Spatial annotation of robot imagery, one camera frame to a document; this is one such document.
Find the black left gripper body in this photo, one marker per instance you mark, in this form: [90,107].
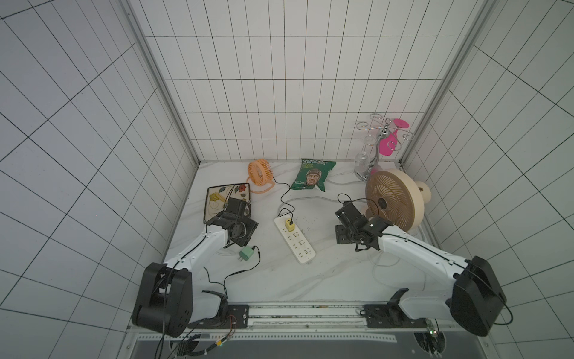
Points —
[246,229]

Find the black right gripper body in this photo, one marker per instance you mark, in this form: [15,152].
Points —
[346,220]

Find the green usb charger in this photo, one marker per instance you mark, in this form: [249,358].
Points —
[246,253]

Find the beige desk fan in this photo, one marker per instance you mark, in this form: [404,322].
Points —
[397,198]

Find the white power strip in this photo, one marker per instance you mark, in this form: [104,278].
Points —
[296,240]

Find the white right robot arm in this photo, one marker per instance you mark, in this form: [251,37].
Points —
[471,294]

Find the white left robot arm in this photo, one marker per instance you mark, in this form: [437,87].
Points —
[165,299]

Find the small white desk fan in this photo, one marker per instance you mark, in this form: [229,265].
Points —
[231,249]

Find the small orange desk fan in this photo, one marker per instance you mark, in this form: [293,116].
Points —
[260,174]

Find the green snack bag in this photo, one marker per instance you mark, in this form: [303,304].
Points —
[312,174]

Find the pink wine glass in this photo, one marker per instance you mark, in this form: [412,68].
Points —
[393,134]

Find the clear glass holder stand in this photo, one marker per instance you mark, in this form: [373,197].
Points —
[367,160]

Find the aluminium rail base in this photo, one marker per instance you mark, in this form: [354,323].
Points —
[317,321]

